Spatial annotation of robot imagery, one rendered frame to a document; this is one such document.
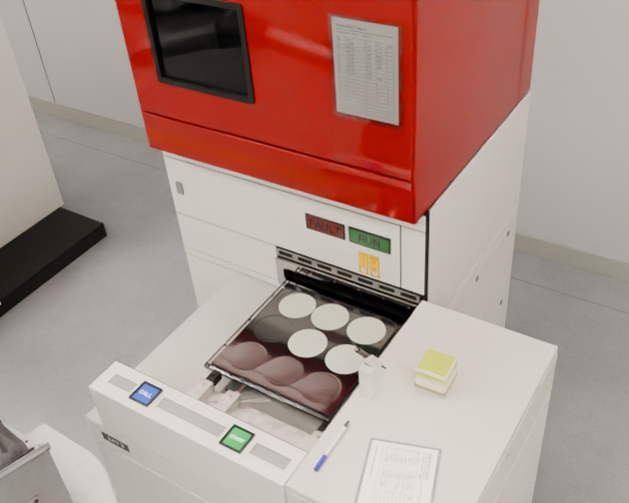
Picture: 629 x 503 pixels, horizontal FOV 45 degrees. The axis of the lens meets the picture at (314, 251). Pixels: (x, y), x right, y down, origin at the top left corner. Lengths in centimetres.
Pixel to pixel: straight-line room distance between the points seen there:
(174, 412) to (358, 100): 79
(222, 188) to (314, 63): 59
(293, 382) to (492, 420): 48
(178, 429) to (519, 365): 77
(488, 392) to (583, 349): 154
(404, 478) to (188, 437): 47
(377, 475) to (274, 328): 56
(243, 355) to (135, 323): 158
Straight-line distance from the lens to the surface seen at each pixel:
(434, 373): 167
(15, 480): 167
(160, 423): 175
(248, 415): 182
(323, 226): 197
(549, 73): 321
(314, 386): 183
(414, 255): 187
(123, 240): 398
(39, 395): 331
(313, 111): 173
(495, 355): 182
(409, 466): 160
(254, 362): 191
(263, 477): 162
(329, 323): 198
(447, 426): 167
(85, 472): 190
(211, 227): 226
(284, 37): 169
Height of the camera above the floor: 226
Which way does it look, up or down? 38 degrees down
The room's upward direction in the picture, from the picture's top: 5 degrees counter-clockwise
